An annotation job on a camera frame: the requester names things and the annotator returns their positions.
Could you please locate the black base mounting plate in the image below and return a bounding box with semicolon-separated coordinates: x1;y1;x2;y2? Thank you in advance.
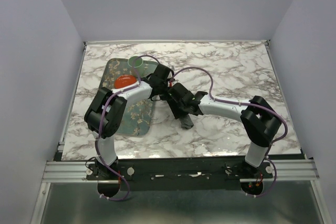
86;156;273;192

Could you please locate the purple cable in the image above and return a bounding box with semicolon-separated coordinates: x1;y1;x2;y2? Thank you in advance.
170;67;289;198
94;55;161;201

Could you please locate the red saucer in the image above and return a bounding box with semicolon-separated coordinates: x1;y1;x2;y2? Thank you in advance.
114;74;137;89

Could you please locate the green floral tray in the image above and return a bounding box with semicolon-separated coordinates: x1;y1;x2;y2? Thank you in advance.
98;58;161;137

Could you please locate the pale green cup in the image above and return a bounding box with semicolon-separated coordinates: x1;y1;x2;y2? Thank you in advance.
128;56;145;77

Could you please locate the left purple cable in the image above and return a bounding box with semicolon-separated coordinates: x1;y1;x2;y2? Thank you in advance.
94;55;161;201

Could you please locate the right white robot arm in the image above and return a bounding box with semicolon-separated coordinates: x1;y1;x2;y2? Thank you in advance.
167;83;288;178

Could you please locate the grey cloth napkin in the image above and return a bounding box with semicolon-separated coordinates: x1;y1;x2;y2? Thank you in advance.
179;115;194;130

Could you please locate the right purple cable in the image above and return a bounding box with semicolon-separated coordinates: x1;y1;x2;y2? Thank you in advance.
170;67;289;198

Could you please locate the aluminium frame rail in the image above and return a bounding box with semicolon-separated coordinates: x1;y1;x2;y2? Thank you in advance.
43;160;99;183

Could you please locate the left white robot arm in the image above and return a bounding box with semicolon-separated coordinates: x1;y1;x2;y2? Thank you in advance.
84;64;174;179

